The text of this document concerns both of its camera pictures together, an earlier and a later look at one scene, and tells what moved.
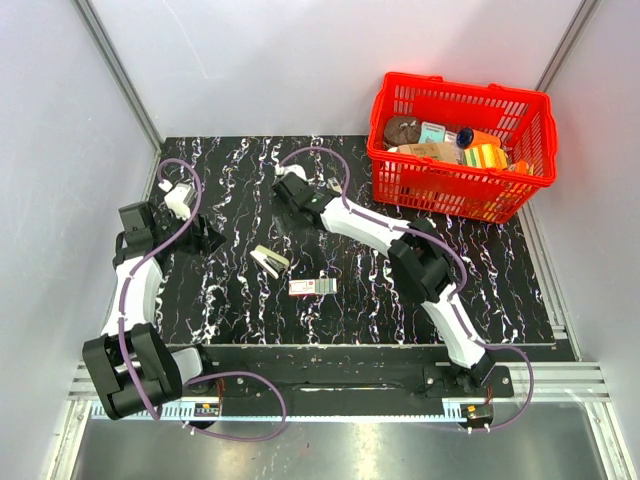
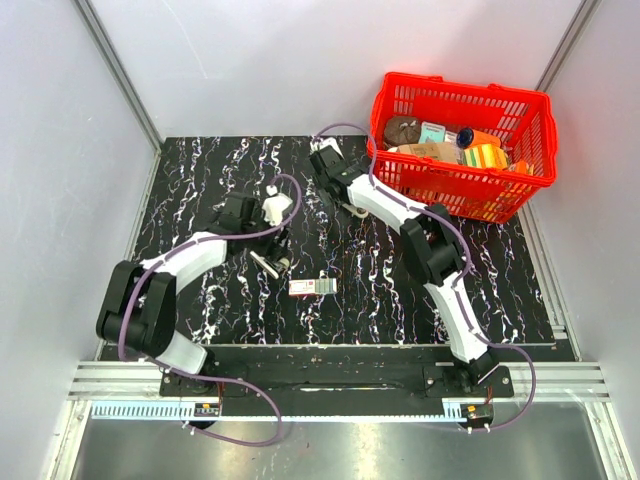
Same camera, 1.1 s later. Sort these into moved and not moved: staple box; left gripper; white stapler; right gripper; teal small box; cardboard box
Moved: left gripper; right gripper
Not moved: cardboard box; white stapler; teal small box; staple box
